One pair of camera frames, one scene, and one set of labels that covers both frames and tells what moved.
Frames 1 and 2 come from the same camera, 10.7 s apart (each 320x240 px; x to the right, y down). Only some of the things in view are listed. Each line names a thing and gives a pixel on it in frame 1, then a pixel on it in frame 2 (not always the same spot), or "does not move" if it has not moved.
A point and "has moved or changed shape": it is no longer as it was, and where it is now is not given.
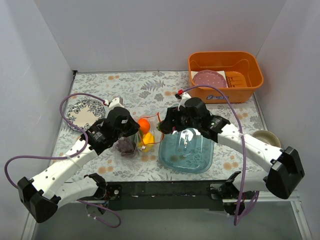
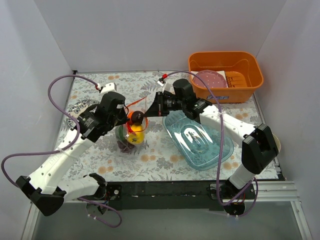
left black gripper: (132, 125) to (120, 114)
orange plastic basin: (238, 73) does not move
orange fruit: (144, 125) has moved or changed shape
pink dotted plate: (210, 78) does not move
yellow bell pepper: (147, 143) to (137, 136)
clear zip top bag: (141, 144) has moved or changed shape
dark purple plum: (161, 126) to (137, 116)
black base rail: (155, 195) does not move
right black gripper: (167, 120) to (160, 104)
